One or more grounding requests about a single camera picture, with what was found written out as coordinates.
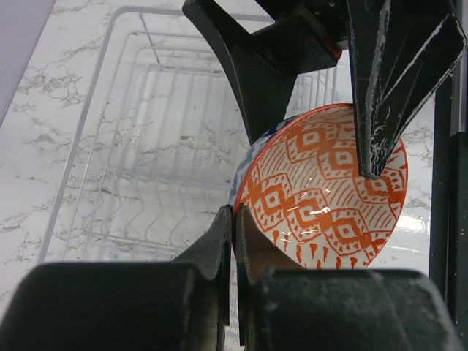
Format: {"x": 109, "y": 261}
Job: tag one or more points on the blue orange patterned bowl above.
{"x": 301, "y": 183}

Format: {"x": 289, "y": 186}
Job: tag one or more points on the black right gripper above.
{"x": 400, "y": 53}

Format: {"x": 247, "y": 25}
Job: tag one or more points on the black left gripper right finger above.
{"x": 283, "y": 306}

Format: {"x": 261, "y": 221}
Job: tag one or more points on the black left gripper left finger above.
{"x": 181, "y": 304}

